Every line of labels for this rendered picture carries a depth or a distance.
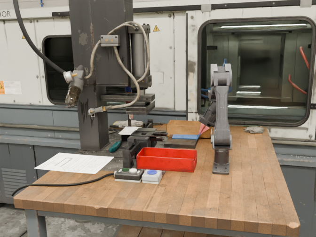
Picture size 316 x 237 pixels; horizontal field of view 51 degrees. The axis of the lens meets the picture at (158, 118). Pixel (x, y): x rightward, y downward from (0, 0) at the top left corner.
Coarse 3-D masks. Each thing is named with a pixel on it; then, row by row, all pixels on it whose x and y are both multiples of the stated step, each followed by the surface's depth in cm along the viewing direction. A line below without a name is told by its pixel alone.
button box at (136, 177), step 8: (120, 168) 136; (128, 168) 136; (104, 176) 134; (120, 176) 131; (128, 176) 130; (136, 176) 129; (32, 184) 129; (40, 184) 128; (48, 184) 128; (56, 184) 127; (64, 184) 127; (72, 184) 128; (80, 184) 129
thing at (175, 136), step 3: (174, 135) 182; (177, 135) 182; (180, 135) 182; (183, 135) 182; (186, 135) 181; (189, 135) 181; (192, 135) 181; (195, 135) 181; (198, 135) 176; (174, 138) 178; (177, 138) 178; (180, 138) 177; (183, 138) 177; (186, 138) 177; (189, 138) 177; (192, 138) 176; (195, 138) 176
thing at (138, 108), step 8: (136, 88) 160; (144, 88) 160; (104, 96) 162; (112, 96) 161; (120, 96) 160; (128, 96) 159; (144, 96) 158; (152, 96) 159; (136, 104) 158; (144, 104) 157; (152, 104) 164; (128, 112) 154; (136, 112) 153; (144, 112) 153
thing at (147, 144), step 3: (129, 141) 158; (132, 141) 158; (138, 141) 157; (141, 141) 157; (144, 141) 157; (150, 141) 162; (153, 141) 170; (156, 141) 175; (129, 144) 159; (141, 144) 157; (144, 144) 157; (147, 144) 157; (150, 144) 163; (153, 144) 171; (141, 147) 158; (150, 147) 163; (138, 150) 158
